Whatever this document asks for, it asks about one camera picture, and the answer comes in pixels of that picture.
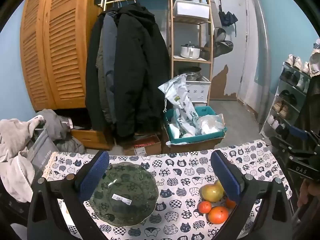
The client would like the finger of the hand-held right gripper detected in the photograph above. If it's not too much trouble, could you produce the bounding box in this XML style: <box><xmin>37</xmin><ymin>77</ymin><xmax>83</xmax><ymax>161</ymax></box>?
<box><xmin>287</xmin><ymin>125</ymin><xmax>320</xmax><ymax>142</ymax></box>
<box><xmin>269</xmin><ymin>135</ymin><xmax>317</xmax><ymax>161</ymax></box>

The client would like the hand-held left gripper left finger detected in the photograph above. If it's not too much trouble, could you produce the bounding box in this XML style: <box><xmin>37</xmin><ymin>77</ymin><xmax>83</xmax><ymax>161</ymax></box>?
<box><xmin>26</xmin><ymin>151</ymin><xmax>110</xmax><ymax>240</ymax></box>

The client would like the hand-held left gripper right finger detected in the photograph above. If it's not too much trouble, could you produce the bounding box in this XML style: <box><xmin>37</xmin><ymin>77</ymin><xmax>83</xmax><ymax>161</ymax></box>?
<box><xmin>210</xmin><ymin>150</ymin><xmax>295</xmax><ymax>240</ymax></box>

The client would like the small tangerine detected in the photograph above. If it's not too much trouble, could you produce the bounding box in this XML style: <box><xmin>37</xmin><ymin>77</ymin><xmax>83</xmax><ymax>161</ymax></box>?
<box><xmin>197</xmin><ymin>201</ymin><xmax>212</xmax><ymax>214</ymax></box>

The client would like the green patterned glass bowl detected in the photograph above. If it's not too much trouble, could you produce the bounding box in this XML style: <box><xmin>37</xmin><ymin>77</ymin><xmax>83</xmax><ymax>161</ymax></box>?
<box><xmin>89</xmin><ymin>162</ymin><xmax>159</xmax><ymax>228</ymax></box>

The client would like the person's right hand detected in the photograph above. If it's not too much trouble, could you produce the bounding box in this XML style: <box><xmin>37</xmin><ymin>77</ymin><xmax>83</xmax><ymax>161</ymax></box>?
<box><xmin>297</xmin><ymin>179</ymin><xmax>320</xmax><ymax>208</ymax></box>

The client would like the group of assorted shoes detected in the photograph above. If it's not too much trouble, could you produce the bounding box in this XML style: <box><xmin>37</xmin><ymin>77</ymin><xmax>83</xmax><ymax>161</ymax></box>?
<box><xmin>267</xmin><ymin>54</ymin><xmax>310</xmax><ymax>140</ymax></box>

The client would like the dark hanging garment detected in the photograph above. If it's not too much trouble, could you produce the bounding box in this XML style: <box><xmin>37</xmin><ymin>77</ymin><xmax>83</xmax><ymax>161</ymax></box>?
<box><xmin>295</xmin><ymin>74</ymin><xmax>320</xmax><ymax>137</ymax></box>

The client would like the wooden drawer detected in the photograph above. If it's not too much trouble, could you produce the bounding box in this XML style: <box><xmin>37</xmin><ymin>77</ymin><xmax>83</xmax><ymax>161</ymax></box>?
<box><xmin>71</xmin><ymin>127</ymin><xmax>113</xmax><ymax>151</ymax></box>

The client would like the metal shoe rack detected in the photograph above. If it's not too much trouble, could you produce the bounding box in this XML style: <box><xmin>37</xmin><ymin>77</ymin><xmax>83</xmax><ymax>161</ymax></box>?
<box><xmin>259</xmin><ymin>62</ymin><xmax>313</xmax><ymax>146</ymax></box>

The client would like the large cardboard box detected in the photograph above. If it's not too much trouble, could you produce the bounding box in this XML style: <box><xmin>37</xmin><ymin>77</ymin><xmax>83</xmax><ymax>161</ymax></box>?
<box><xmin>161</xmin><ymin>130</ymin><xmax>225</xmax><ymax>155</ymax></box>

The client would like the cat print tablecloth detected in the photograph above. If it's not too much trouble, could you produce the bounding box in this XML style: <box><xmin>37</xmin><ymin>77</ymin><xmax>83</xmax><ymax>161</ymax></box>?
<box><xmin>41</xmin><ymin>140</ymin><xmax>293</xmax><ymax>240</ymax></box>

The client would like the clear plastic bag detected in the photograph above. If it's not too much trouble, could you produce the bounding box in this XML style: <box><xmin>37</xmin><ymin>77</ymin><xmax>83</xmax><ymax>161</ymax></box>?
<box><xmin>196</xmin><ymin>113</ymin><xmax>226</xmax><ymax>136</ymax></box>

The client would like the small cardboard box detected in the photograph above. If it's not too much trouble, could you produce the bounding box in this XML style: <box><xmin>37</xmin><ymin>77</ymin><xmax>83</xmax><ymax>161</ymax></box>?
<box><xmin>123</xmin><ymin>134</ymin><xmax>162</xmax><ymax>156</ymax></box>

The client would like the grey garment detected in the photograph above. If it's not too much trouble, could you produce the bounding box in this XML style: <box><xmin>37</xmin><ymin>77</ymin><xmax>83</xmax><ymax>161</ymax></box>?
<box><xmin>34</xmin><ymin>109</ymin><xmax>87</xmax><ymax>153</ymax></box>

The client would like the teal plastic crate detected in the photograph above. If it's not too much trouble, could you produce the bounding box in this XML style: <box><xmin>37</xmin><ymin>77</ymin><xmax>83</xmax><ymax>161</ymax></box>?
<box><xmin>164</xmin><ymin>106</ymin><xmax>228</xmax><ymax>146</ymax></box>

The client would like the beige patterned cloth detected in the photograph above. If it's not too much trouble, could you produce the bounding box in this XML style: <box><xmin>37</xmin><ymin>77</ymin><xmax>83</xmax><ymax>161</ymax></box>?
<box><xmin>309</xmin><ymin>51</ymin><xmax>320</xmax><ymax>77</ymax></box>

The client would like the printed white plastic bag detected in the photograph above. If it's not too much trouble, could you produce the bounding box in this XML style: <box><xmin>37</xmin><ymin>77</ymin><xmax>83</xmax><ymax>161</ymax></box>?
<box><xmin>158</xmin><ymin>74</ymin><xmax>200</xmax><ymax>137</ymax></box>

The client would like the white patterned drawer box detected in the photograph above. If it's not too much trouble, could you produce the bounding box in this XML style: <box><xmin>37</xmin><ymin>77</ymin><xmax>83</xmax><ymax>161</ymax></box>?
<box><xmin>186</xmin><ymin>76</ymin><xmax>212</xmax><ymax>106</ymax></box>

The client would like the grey door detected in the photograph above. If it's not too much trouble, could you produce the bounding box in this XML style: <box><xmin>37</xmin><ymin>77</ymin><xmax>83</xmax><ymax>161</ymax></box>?
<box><xmin>213</xmin><ymin>0</ymin><xmax>251</xmax><ymax>102</ymax></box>

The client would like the black hooded coat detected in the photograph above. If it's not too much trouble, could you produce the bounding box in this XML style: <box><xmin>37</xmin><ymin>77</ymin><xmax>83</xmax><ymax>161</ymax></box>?
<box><xmin>112</xmin><ymin>4</ymin><xmax>171</xmax><ymax>143</ymax></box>

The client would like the steel pot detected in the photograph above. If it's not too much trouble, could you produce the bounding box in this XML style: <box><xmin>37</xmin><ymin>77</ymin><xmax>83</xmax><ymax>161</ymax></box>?
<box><xmin>178</xmin><ymin>66</ymin><xmax>202</xmax><ymax>81</ymax></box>

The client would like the grey coat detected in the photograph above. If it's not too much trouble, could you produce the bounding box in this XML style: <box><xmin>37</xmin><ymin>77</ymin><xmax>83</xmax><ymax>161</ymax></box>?
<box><xmin>96</xmin><ymin>12</ymin><xmax>118</xmax><ymax>123</ymax></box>

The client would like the wooden louvred wardrobe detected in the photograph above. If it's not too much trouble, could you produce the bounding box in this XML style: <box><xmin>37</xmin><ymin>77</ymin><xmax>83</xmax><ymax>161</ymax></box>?
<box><xmin>20</xmin><ymin>0</ymin><xmax>108</xmax><ymax>111</ymax></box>

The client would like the white pot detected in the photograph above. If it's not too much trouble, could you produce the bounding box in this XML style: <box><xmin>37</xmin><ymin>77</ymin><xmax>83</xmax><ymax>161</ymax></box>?
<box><xmin>180</xmin><ymin>43</ymin><xmax>202</xmax><ymax>59</ymax></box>

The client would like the dark blue umbrella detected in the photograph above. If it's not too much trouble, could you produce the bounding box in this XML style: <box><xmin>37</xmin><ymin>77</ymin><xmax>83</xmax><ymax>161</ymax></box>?
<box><xmin>218</xmin><ymin>0</ymin><xmax>238</xmax><ymax>37</ymax></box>

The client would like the bamboo shelf unit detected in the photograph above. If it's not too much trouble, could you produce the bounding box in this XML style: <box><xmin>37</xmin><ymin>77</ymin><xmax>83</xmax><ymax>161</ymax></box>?
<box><xmin>169</xmin><ymin>0</ymin><xmax>215</xmax><ymax>107</ymax></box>

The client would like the wide white storage bin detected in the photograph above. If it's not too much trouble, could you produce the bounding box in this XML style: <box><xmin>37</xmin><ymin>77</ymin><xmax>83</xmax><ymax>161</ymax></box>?
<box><xmin>173</xmin><ymin>0</ymin><xmax>210</xmax><ymax>21</ymax></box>

